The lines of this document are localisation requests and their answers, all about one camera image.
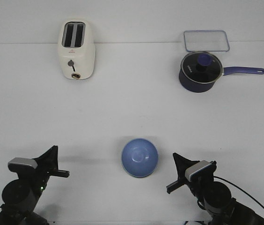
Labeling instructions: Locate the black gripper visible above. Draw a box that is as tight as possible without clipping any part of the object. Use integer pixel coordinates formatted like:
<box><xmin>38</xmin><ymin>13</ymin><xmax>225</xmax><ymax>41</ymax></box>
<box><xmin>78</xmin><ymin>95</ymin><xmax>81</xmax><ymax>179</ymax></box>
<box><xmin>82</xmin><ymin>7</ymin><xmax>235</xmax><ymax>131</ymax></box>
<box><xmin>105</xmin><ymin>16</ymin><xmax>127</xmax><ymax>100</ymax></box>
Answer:
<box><xmin>166</xmin><ymin>153</ymin><xmax>217</xmax><ymax>199</ymax></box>
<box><xmin>17</xmin><ymin>145</ymin><xmax>70</xmax><ymax>195</ymax></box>

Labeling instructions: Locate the green bowl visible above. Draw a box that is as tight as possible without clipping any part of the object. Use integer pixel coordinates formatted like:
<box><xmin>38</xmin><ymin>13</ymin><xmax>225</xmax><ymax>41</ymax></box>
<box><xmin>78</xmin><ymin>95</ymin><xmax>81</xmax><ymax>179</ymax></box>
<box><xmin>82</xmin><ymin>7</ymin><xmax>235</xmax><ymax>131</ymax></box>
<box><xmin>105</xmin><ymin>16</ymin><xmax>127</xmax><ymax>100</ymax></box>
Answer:
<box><xmin>129</xmin><ymin>175</ymin><xmax>151</xmax><ymax>179</ymax></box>

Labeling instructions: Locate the blue bowl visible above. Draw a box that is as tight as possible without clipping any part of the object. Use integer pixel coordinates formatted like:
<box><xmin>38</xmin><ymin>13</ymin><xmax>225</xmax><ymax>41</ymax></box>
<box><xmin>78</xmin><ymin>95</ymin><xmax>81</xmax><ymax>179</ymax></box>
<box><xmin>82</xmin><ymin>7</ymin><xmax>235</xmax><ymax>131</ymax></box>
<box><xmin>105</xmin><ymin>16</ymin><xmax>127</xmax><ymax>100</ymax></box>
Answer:
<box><xmin>121</xmin><ymin>138</ymin><xmax>159</xmax><ymax>177</ymax></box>

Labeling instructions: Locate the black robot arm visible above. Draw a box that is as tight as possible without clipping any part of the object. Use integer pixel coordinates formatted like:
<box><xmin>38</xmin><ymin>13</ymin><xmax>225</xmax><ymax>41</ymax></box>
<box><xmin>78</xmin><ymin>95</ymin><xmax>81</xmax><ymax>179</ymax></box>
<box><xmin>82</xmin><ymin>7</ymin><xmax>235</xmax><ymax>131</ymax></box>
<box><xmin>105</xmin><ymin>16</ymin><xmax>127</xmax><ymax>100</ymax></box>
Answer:
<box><xmin>0</xmin><ymin>145</ymin><xmax>70</xmax><ymax>225</ymax></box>
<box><xmin>166</xmin><ymin>153</ymin><xmax>264</xmax><ymax>225</ymax></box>

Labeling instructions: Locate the glass pot lid blue knob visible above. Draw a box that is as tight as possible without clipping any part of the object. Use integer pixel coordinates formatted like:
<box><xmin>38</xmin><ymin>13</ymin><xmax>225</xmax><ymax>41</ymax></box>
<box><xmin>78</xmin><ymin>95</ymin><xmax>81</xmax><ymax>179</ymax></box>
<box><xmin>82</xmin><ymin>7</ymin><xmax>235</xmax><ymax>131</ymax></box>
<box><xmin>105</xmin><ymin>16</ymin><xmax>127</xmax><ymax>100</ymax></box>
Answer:
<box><xmin>181</xmin><ymin>52</ymin><xmax>223</xmax><ymax>84</ymax></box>

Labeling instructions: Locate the white two-slot toaster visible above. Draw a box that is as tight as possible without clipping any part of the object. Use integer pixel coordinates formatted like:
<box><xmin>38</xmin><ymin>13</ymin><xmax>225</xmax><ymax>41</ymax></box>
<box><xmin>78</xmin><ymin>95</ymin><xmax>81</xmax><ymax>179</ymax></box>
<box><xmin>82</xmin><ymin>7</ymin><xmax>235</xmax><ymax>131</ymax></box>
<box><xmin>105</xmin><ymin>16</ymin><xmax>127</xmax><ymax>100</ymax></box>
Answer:
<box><xmin>58</xmin><ymin>19</ymin><xmax>95</xmax><ymax>80</ymax></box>

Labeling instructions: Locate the clear rectangular container lid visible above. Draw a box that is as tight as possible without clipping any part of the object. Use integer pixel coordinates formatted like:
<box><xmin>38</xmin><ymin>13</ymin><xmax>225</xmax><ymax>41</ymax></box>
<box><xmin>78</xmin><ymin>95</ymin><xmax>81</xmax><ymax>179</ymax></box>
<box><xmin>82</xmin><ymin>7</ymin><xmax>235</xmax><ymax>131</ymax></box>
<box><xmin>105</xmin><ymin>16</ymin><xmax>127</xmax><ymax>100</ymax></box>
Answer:
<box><xmin>183</xmin><ymin>30</ymin><xmax>230</xmax><ymax>52</ymax></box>

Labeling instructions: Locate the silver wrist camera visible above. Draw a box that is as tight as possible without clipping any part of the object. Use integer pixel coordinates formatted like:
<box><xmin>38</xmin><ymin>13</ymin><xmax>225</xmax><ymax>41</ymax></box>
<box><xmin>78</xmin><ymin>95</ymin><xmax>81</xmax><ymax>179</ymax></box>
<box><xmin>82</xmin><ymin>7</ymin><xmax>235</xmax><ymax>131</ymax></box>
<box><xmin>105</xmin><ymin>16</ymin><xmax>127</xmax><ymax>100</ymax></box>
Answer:
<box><xmin>184</xmin><ymin>160</ymin><xmax>215</xmax><ymax>182</ymax></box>
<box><xmin>7</xmin><ymin>157</ymin><xmax>38</xmax><ymax>174</ymax></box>

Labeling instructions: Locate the blue saucepan with handle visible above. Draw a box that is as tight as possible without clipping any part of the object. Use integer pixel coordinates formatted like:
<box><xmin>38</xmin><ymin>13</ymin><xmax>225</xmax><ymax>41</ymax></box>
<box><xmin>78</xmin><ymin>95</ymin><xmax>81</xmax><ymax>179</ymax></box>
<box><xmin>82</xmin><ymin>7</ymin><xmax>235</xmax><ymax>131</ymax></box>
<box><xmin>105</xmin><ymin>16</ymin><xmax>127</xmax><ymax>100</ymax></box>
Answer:
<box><xmin>179</xmin><ymin>67</ymin><xmax>264</xmax><ymax>93</ymax></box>

